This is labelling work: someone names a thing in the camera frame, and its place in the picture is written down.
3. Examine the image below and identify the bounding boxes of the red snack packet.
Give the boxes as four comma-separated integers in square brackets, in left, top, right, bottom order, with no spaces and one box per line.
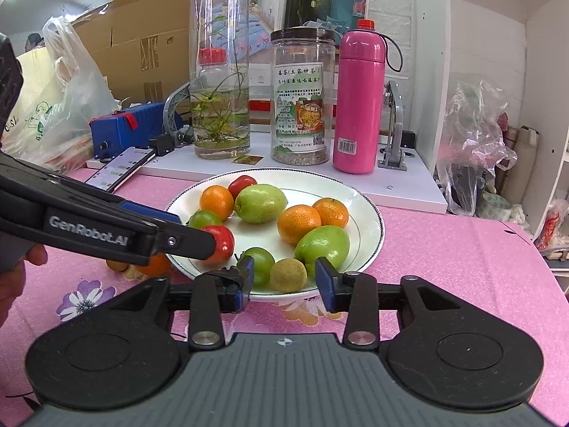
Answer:
[533,198,569,250]

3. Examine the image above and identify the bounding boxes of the wall poster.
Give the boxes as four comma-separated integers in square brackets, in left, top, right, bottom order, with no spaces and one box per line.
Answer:
[246,0,369,63]

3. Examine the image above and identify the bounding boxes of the tall glass vase with plants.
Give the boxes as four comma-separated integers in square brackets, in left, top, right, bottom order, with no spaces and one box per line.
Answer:
[190,0,252,161]

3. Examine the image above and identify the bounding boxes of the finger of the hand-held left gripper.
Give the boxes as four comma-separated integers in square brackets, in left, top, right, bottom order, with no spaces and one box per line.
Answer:
[118,201,181,226]
[152,221,218,262]

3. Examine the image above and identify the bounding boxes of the white plate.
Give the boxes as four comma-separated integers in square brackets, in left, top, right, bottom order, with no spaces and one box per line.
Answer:
[164,168,385,300]

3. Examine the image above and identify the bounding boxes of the blue plastic box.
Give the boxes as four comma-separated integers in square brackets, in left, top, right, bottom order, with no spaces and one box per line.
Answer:
[89,101,183,163]

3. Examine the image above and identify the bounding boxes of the clear bottle with red cap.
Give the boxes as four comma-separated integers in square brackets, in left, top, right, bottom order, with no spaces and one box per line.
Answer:
[197,48,230,99]

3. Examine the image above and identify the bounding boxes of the white shelf unit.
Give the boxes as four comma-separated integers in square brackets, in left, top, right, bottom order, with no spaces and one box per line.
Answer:
[411,0,569,276]

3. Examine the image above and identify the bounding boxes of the grey curved lever handle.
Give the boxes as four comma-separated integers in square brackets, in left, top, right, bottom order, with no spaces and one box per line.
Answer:
[149,84,195,156]

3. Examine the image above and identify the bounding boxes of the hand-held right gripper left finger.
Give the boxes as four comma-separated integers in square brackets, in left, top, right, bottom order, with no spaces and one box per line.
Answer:
[107,255,255,351]

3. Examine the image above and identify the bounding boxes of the green tomato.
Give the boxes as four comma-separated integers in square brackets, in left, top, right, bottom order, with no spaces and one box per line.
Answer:
[187,210,223,231]
[238,247,275,289]

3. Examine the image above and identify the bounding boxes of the crumpled clear plastic bag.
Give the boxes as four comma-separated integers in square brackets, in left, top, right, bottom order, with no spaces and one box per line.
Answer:
[436,80,519,216]

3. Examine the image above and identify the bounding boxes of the pink floral tablecloth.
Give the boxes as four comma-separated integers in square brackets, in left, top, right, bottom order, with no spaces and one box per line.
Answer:
[0,169,569,414]

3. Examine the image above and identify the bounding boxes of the cardboard boxes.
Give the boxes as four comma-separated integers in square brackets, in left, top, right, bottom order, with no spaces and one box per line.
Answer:
[71,0,205,103]

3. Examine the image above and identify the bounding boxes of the white machine base board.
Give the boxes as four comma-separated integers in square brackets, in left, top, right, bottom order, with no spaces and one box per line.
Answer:
[86,131,449,215]

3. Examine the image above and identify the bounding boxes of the grey metal lever bracket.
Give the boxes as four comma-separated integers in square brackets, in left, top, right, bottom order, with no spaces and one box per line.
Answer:
[378,81,409,172]

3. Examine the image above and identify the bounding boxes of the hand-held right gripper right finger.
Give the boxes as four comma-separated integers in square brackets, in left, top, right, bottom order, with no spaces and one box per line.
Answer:
[315,257,463,351]

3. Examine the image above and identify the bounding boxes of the small red tomato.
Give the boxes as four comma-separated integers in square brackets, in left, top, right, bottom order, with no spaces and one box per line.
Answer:
[228,175,258,199]
[201,225,235,265]

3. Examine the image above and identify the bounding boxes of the clear plastic jar dark lid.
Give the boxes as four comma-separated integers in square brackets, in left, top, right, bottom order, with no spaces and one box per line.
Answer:
[270,27,336,165]

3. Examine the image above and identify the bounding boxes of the large green jujube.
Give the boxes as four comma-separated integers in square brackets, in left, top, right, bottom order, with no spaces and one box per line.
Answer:
[294,225,350,270]
[234,184,287,224]

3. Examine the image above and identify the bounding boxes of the black smartphone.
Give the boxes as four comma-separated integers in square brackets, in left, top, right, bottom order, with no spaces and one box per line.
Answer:
[84,146,157,193]

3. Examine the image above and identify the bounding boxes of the cream tote bag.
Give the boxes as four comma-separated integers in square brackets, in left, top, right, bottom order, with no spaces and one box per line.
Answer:
[0,49,67,152]

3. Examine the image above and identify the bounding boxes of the small orange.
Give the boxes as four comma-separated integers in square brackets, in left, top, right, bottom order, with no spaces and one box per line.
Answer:
[278,205,322,245]
[312,197,350,228]
[200,185,235,222]
[135,253,172,276]

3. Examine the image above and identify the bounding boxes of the white plastic shopping bag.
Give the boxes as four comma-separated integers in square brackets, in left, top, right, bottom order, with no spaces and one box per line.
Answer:
[13,17,121,172]

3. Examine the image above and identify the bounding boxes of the pink thermos bottle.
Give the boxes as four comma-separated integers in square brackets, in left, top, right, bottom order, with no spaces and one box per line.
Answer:
[333,19,403,175]

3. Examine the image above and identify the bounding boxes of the person's left hand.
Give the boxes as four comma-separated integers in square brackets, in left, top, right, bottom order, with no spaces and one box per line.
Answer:
[0,244,48,326]

